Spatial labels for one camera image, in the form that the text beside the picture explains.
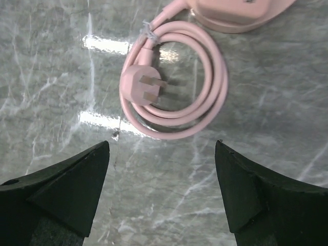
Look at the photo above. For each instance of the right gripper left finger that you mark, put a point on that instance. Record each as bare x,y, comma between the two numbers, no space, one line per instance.
55,205

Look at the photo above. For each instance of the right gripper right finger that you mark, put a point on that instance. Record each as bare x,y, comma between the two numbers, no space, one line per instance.
264,207

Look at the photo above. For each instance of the pink round power strip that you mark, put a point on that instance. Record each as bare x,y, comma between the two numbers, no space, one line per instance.
237,16

